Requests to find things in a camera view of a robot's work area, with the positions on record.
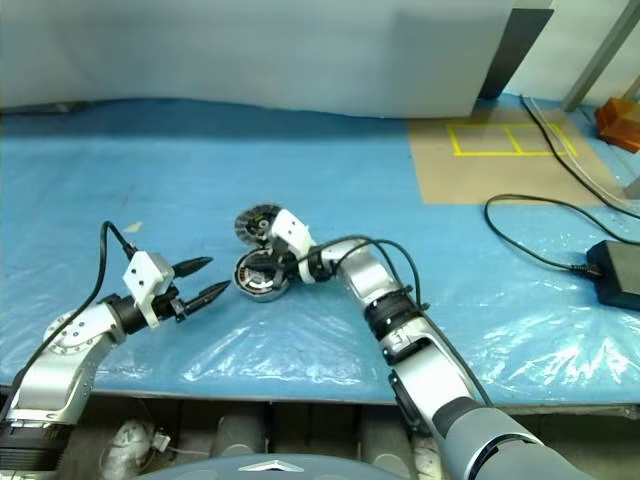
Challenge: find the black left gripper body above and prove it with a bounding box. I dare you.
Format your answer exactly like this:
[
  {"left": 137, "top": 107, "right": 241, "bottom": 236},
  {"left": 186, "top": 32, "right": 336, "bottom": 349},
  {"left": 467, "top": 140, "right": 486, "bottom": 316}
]
[{"left": 152, "top": 285, "right": 189, "bottom": 324}]

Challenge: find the blue plastic table cover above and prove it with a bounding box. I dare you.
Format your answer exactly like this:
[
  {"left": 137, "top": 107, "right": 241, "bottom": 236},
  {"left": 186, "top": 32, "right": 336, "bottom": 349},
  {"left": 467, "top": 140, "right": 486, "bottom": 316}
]
[{"left": 0, "top": 94, "right": 640, "bottom": 406}]

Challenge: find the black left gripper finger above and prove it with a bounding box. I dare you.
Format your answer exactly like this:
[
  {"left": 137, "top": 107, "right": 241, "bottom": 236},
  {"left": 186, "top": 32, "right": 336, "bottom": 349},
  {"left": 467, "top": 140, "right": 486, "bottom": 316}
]
[
  {"left": 172, "top": 255, "right": 214, "bottom": 280},
  {"left": 182, "top": 280, "right": 232, "bottom": 316}
]

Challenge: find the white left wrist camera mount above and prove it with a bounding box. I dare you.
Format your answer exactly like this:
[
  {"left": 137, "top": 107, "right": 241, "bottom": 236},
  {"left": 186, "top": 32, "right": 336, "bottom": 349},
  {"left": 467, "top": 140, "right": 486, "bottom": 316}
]
[{"left": 123, "top": 251, "right": 175, "bottom": 330}]

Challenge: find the large white board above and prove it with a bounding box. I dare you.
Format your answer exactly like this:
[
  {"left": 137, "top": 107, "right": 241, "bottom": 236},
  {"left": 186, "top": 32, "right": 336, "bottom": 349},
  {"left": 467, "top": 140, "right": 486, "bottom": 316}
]
[{"left": 0, "top": 0, "right": 516, "bottom": 120}]

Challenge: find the grey aluminium profile post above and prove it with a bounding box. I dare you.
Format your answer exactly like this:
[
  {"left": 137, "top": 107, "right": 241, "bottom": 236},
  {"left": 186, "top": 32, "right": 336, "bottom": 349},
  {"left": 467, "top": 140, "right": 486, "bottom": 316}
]
[{"left": 562, "top": 0, "right": 640, "bottom": 114}]

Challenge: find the orange translucent box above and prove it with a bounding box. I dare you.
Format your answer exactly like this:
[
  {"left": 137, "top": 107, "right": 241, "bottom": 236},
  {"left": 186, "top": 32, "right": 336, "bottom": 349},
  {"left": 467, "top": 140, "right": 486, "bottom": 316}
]
[{"left": 593, "top": 97, "right": 640, "bottom": 151}]

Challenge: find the black adapter power cable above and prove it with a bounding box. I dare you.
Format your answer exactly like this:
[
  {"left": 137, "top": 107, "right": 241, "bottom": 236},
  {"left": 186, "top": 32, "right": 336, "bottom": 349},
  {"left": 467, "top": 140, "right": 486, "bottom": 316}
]
[{"left": 483, "top": 193, "right": 640, "bottom": 276}]

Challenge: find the dark grey rounded cylinder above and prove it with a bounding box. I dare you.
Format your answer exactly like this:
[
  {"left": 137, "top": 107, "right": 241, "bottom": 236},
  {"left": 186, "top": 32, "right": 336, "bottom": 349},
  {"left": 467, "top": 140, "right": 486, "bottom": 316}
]
[
  {"left": 359, "top": 414, "right": 416, "bottom": 471},
  {"left": 214, "top": 410, "right": 271, "bottom": 457}
]

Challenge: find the yellow tape grid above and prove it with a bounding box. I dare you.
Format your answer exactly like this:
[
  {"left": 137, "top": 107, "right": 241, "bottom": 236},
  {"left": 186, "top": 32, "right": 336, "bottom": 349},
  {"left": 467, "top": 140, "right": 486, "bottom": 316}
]
[{"left": 446, "top": 123, "right": 581, "bottom": 157}]

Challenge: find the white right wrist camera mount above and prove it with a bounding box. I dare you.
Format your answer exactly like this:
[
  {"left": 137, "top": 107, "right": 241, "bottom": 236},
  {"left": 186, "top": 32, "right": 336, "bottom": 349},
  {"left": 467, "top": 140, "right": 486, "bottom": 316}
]
[{"left": 268, "top": 209, "right": 315, "bottom": 285}]

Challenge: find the white wrapped rounded shape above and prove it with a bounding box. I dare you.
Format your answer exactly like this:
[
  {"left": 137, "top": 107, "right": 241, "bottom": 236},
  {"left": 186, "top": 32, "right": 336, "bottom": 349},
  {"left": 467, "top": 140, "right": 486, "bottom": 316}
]
[
  {"left": 107, "top": 418, "right": 161, "bottom": 471},
  {"left": 412, "top": 437, "right": 446, "bottom": 480}
]

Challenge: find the black power adapter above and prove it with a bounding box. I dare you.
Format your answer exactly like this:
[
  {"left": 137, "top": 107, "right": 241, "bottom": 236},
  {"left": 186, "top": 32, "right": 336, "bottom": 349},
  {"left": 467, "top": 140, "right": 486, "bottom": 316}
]
[{"left": 585, "top": 239, "right": 640, "bottom": 311}]

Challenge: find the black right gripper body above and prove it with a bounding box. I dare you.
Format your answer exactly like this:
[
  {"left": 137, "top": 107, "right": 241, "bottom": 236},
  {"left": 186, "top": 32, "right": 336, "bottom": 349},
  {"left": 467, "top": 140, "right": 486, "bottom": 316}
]
[{"left": 269, "top": 239, "right": 301, "bottom": 281}]

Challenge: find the brown cardboard sheet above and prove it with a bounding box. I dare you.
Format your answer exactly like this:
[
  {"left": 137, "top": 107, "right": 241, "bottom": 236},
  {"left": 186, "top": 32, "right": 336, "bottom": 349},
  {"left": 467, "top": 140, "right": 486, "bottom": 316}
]
[{"left": 407, "top": 107, "right": 640, "bottom": 206}]

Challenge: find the clear plastic tube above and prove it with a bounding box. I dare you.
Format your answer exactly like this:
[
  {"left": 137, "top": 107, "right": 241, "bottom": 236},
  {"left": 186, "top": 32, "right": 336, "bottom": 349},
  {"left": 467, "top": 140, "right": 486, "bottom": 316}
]
[{"left": 524, "top": 97, "right": 640, "bottom": 204}]

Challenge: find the long black cable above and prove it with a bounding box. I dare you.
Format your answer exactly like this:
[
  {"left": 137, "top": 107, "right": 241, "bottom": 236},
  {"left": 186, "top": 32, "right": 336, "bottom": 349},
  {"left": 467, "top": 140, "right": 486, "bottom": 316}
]
[{"left": 519, "top": 93, "right": 640, "bottom": 220}]

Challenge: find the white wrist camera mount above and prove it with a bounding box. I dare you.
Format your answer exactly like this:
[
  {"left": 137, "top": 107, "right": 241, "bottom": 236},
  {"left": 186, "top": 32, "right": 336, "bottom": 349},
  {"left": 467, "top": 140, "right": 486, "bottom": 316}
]
[
  {"left": 123, "top": 251, "right": 175, "bottom": 330},
  {"left": 268, "top": 209, "right": 315, "bottom": 285}
]

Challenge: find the grey robot torso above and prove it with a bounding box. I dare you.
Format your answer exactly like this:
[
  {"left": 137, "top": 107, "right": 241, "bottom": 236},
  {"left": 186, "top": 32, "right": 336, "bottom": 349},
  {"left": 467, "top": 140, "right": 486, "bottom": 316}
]
[{"left": 144, "top": 453, "right": 401, "bottom": 480}]

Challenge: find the round silver motor housing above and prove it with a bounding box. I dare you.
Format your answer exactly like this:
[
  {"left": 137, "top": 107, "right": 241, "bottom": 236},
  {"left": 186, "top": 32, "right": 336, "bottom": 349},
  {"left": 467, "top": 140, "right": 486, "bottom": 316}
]
[{"left": 233, "top": 249, "right": 291, "bottom": 304}]

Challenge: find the black upright post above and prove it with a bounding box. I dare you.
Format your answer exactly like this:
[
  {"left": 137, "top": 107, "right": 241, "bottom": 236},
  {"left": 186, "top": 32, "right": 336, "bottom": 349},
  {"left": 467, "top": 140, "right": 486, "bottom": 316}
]
[{"left": 477, "top": 8, "right": 555, "bottom": 100}]

